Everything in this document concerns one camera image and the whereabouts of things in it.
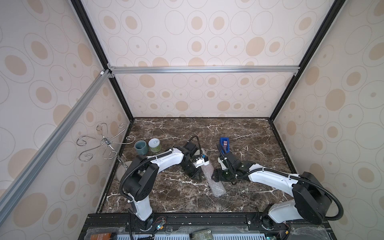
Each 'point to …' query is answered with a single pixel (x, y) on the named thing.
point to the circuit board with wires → (163, 220)
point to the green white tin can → (154, 145)
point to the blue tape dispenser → (225, 143)
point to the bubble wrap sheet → (217, 188)
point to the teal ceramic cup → (141, 147)
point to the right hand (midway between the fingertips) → (220, 176)
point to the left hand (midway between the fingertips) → (204, 179)
